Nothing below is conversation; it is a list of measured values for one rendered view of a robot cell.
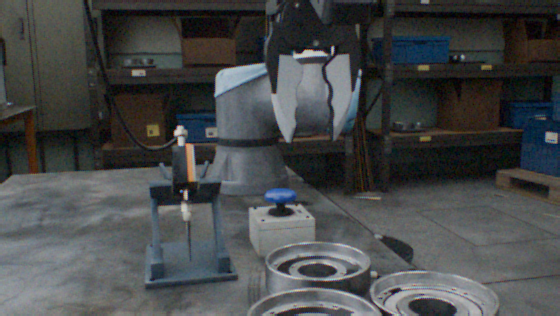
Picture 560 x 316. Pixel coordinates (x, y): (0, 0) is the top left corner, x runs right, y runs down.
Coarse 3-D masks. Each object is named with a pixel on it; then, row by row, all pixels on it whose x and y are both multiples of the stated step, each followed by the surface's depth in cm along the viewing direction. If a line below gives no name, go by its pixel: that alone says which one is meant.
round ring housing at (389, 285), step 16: (400, 272) 49; (416, 272) 50; (432, 272) 49; (384, 288) 48; (400, 288) 49; (416, 288) 49; (432, 288) 49; (448, 288) 49; (464, 288) 48; (480, 288) 46; (400, 304) 45; (416, 304) 47; (432, 304) 47; (448, 304) 46; (480, 304) 45; (496, 304) 43
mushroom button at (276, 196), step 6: (270, 192) 67; (276, 192) 67; (282, 192) 67; (288, 192) 67; (294, 192) 67; (270, 198) 66; (276, 198) 66; (282, 198) 66; (288, 198) 66; (294, 198) 67; (276, 204) 68; (282, 204) 67; (276, 210) 68; (282, 210) 67
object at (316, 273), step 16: (272, 256) 55; (288, 256) 57; (336, 256) 57; (352, 256) 56; (368, 256) 54; (272, 272) 50; (304, 272) 55; (320, 272) 55; (336, 272) 54; (368, 272) 51; (272, 288) 51; (288, 288) 49; (336, 288) 48; (352, 288) 49; (368, 288) 51
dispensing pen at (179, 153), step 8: (176, 136) 65; (184, 136) 65; (184, 144) 65; (176, 152) 62; (184, 152) 62; (176, 160) 62; (184, 160) 62; (176, 168) 61; (184, 168) 61; (176, 176) 61; (184, 176) 61; (176, 184) 61; (184, 184) 61; (184, 192) 62; (184, 200) 61; (184, 208) 61; (184, 216) 61
